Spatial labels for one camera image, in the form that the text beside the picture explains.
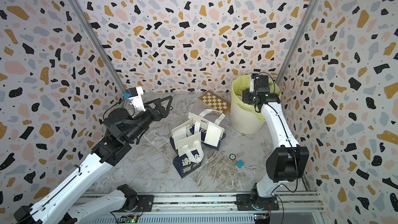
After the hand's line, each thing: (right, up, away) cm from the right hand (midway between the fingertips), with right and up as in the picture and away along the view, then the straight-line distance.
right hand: (250, 93), depth 84 cm
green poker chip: (-9, -36, +6) cm, 38 cm away
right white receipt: (-20, -21, -9) cm, 30 cm away
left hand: (-39, -4, -23) cm, 45 cm away
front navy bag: (-31, -30, -11) cm, 44 cm away
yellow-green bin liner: (-2, +7, +9) cm, 11 cm away
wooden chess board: (-18, -4, +29) cm, 34 cm away
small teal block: (-5, -38, 0) cm, 39 cm away
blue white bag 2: (-36, -19, -9) cm, 42 cm away
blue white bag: (-23, -15, -10) cm, 29 cm away
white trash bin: (-2, -14, 0) cm, 14 cm away
